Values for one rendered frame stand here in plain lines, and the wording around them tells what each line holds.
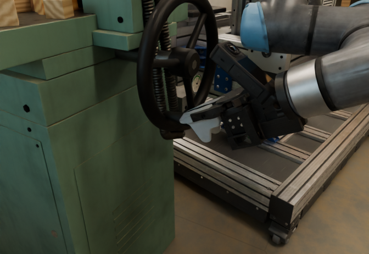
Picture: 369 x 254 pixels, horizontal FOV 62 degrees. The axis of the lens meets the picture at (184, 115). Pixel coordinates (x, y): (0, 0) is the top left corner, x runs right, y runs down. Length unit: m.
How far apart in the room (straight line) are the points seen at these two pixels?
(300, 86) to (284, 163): 1.03
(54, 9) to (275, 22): 0.40
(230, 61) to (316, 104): 0.13
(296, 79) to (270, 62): 0.59
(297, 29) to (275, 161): 1.00
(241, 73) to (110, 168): 0.47
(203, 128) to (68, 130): 0.30
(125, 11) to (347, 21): 0.38
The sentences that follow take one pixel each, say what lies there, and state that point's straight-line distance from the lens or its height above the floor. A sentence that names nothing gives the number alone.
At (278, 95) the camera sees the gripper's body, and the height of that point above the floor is 0.83.
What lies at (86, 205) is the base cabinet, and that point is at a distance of 0.80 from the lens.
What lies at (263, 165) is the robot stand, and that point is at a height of 0.21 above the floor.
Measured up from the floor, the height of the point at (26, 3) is 0.92.
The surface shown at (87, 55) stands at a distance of 0.68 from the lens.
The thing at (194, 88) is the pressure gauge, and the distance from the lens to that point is 0.95.
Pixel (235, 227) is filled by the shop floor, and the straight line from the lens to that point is 1.39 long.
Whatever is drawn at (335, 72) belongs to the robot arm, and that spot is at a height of 0.88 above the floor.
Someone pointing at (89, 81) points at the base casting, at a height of 0.77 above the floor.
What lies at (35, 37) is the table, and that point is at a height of 0.88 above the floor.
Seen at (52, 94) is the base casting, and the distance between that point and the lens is 0.64.
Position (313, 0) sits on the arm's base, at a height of 0.89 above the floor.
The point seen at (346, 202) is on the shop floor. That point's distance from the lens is 1.66.
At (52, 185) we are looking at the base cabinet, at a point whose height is 0.56.
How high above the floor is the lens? 0.99
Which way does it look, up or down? 26 degrees down
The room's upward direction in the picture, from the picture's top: straight up
